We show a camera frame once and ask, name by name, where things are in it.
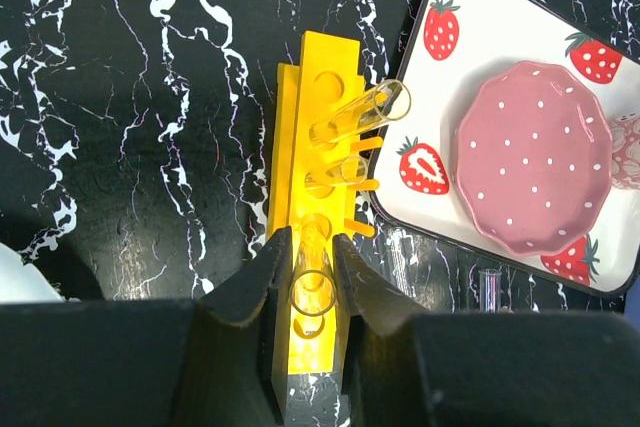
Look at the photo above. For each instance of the pink polka dot plate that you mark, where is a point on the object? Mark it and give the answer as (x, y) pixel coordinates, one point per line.
(533, 159)

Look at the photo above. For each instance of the glass test tube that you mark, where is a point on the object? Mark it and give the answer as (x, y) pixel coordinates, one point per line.
(387, 102)
(323, 178)
(489, 290)
(313, 288)

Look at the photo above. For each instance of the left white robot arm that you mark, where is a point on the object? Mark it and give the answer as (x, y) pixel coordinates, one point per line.
(97, 363)

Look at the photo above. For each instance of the strawberry pattern tray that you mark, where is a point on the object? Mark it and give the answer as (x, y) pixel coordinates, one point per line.
(455, 47)

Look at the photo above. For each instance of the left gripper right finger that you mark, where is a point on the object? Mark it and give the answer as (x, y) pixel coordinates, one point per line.
(393, 351)

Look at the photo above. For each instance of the pink patterned mug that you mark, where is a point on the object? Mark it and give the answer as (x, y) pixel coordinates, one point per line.
(625, 151)

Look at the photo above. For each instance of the yellow test tube rack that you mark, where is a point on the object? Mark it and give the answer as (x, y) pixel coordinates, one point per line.
(324, 79)

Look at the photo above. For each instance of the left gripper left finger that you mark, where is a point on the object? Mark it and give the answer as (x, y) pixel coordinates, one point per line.
(235, 369)

